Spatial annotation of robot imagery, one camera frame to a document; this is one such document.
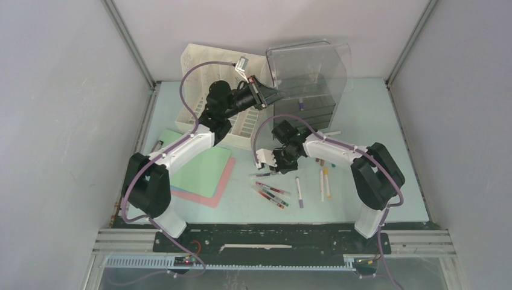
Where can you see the smoky transparent drawer cabinet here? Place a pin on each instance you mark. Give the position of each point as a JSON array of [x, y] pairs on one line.
[[318, 72]]

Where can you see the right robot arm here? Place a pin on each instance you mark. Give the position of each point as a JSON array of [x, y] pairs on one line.
[[377, 177]]

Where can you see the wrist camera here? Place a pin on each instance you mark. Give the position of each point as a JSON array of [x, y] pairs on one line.
[[265, 157], [241, 65]]

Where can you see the white pink marker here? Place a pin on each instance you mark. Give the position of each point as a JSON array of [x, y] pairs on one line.
[[321, 185]]

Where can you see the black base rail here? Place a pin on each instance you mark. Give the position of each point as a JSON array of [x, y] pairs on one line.
[[274, 244]]

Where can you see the clear gel pen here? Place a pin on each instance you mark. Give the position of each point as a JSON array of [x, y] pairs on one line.
[[262, 175]]

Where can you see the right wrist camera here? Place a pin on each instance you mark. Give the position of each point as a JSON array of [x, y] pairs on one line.
[[265, 157]]

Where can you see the green clipboard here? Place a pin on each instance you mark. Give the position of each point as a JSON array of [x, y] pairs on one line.
[[200, 177]]

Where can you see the white file organizer rack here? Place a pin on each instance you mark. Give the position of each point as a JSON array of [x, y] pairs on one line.
[[213, 89]]

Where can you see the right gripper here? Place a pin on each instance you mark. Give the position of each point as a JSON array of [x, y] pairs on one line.
[[280, 166]]

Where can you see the blue folder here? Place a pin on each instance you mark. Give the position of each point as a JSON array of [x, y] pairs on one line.
[[216, 194]]

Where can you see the pink folder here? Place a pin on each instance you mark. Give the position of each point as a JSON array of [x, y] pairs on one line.
[[222, 185]]

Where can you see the dark gel pen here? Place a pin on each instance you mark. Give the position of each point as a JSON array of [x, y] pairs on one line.
[[275, 197]]

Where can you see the purple marker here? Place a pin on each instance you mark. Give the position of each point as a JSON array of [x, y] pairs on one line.
[[299, 191], [300, 105]]

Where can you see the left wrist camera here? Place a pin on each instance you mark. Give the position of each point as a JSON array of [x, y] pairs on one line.
[[241, 65]]

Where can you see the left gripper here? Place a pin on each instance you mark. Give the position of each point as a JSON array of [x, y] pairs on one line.
[[262, 96]]

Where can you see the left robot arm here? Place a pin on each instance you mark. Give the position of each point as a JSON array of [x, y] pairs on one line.
[[147, 180]]

